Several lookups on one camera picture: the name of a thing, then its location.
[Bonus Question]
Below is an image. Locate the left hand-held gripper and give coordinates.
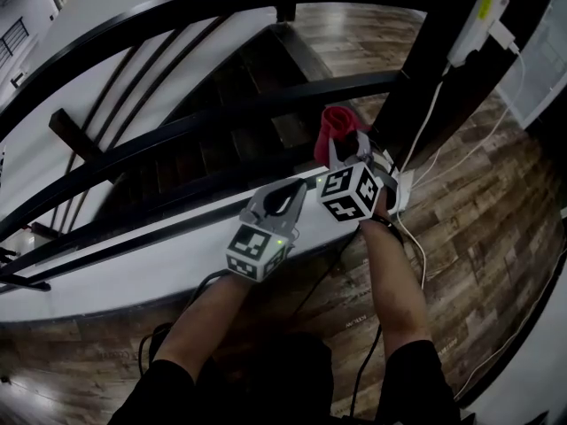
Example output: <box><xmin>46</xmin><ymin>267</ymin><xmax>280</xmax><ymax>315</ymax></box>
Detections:
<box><xmin>225</xmin><ymin>178</ymin><xmax>308</xmax><ymax>283</ymax></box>

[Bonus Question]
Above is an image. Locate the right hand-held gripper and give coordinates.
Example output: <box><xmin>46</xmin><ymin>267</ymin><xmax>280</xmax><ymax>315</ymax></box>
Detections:
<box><xmin>315</xmin><ymin>129</ymin><xmax>399</xmax><ymax>224</ymax></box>

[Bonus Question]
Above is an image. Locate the red cloth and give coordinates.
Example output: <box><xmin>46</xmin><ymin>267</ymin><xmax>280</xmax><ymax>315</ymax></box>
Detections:
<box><xmin>313</xmin><ymin>105</ymin><xmax>373</xmax><ymax>167</ymax></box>

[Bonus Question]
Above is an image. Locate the black curved handrail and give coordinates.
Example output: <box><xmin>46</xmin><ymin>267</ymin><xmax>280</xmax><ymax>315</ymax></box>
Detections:
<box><xmin>0</xmin><ymin>0</ymin><xmax>444</xmax><ymax>143</ymax></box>

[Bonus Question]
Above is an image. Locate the person's right forearm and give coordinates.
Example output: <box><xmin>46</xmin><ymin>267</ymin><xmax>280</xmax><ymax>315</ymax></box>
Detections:
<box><xmin>358</xmin><ymin>191</ymin><xmax>439</xmax><ymax>363</ymax></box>

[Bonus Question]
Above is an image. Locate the person's left forearm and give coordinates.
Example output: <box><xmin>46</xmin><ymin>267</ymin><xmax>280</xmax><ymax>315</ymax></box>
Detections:
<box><xmin>152</xmin><ymin>274</ymin><xmax>268</xmax><ymax>385</ymax></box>

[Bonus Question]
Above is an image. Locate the black wristband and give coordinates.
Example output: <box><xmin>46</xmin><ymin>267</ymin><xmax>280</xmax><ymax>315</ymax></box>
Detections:
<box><xmin>369</xmin><ymin>213</ymin><xmax>405</xmax><ymax>245</ymax></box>

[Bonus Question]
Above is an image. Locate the black middle railing bar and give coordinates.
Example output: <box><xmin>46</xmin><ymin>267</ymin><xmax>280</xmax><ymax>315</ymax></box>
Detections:
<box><xmin>0</xmin><ymin>71</ymin><xmax>402</xmax><ymax>243</ymax></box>

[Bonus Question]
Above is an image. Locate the black railing bar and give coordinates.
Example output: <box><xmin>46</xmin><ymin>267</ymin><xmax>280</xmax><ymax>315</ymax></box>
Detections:
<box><xmin>0</xmin><ymin>157</ymin><xmax>330</xmax><ymax>292</ymax></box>
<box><xmin>0</xmin><ymin>71</ymin><xmax>402</xmax><ymax>243</ymax></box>

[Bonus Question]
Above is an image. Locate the dark wooden staircase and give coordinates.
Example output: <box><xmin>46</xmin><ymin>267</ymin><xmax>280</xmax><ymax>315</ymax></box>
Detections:
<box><xmin>92</xmin><ymin>22</ymin><xmax>355</xmax><ymax>234</ymax></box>

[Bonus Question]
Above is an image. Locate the dark wooden pillar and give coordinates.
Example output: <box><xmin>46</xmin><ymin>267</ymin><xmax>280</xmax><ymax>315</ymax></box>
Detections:
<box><xmin>371</xmin><ymin>0</ymin><xmax>562</xmax><ymax>172</ymax></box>

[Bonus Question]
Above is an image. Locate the black lower railing bar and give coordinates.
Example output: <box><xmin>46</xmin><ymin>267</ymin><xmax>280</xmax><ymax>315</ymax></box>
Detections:
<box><xmin>0</xmin><ymin>157</ymin><xmax>330</xmax><ymax>292</ymax></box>

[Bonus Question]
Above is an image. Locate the white power strip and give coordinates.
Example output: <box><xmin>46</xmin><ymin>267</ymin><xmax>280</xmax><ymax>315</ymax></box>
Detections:
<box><xmin>445</xmin><ymin>0</ymin><xmax>510</xmax><ymax>68</ymax></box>

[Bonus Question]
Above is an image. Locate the person's black clothing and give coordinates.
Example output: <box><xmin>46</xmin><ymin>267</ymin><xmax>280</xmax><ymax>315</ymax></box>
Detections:
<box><xmin>105</xmin><ymin>332</ymin><xmax>464</xmax><ymax>425</ymax></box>

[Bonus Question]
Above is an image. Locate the white charger plug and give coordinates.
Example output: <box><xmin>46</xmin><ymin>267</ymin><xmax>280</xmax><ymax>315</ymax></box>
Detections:
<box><xmin>486</xmin><ymin>19</ymin><xmax>519</xmax><ymax>55</ymax></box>

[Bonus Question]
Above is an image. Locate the dark wooden newel block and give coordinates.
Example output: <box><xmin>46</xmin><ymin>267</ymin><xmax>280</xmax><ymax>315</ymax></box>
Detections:
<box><xmin>48</xmin><ymin>107</ymin><xmax>108</xmax><ymax>164</ymax></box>

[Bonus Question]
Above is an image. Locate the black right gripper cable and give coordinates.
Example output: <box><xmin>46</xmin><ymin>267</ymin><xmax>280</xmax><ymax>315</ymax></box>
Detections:
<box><xmin>291</xmin><ymin>221</ymin><xmax>384</xmax><ymax>420</ymax></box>

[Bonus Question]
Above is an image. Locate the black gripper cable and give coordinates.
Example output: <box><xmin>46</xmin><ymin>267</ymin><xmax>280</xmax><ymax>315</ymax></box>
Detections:
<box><xmin>136</xmin><ymin>268</ymin><xmax>231</xmax><ymax>378</ymax></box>
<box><xmin>291</xmin><ymin>221</ymin><xmax>384</xmax><ymax>420</ymax></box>

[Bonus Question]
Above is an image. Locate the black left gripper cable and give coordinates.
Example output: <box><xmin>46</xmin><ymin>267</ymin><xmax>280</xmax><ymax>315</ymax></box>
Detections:
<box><xmin>136</xmin><ymin>268</ymin><xmax>231</xmax><ymax>378</ymax></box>

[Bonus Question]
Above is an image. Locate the white power strip cable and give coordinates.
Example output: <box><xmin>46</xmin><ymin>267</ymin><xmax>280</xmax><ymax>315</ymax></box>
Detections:
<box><xmin>392</xmin><ymin>62</ymin><xmax>454</xmax><ymax>292</ymax></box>

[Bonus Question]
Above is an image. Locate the white charger cable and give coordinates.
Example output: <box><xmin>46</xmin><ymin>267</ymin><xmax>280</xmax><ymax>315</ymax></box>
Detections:
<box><xmin>409</xmin><ymin>46</ymin><xmax>529</xmax><ymax>190</ymax></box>

